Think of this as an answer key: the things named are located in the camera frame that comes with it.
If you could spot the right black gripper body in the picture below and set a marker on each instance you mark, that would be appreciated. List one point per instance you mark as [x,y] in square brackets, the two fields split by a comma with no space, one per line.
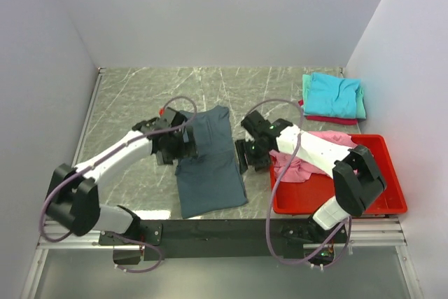
[241,155]

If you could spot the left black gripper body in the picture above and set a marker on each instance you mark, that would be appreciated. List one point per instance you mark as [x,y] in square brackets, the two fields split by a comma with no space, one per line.
[191,143]

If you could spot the slate blue t shirt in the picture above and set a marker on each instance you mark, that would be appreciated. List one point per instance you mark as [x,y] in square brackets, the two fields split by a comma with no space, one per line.
[211,181]

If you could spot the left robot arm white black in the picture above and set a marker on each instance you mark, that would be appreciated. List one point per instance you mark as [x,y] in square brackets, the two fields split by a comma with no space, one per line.
[73,194]

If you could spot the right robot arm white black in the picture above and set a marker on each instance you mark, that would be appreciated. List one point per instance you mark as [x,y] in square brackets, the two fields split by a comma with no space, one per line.
[357,178]

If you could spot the pink t shirt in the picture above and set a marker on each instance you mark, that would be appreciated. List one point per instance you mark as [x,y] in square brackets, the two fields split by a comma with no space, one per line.
[301,170]

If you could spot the red plastic bin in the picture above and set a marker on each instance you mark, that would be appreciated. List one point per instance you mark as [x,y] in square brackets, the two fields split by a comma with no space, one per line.
[303,198]

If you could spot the crimson folded t shirt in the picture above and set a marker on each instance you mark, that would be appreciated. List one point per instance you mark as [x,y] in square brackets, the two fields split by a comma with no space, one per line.
[339,121]

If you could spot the cyan folded t shirt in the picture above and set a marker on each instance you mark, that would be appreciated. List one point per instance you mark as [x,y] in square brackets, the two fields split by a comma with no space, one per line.
[332,94]

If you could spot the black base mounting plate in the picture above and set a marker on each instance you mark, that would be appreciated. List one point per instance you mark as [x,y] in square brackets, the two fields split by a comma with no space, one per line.
[292,241]

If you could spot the teal green folded t shirt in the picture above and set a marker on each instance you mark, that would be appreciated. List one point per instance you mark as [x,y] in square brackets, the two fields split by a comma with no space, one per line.
[362,103]

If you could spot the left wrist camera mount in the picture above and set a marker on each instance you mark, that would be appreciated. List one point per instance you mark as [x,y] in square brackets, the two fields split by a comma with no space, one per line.
[171,118]

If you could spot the aluminium extrusion rail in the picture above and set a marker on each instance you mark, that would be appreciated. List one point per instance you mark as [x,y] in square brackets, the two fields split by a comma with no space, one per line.
[80,268]

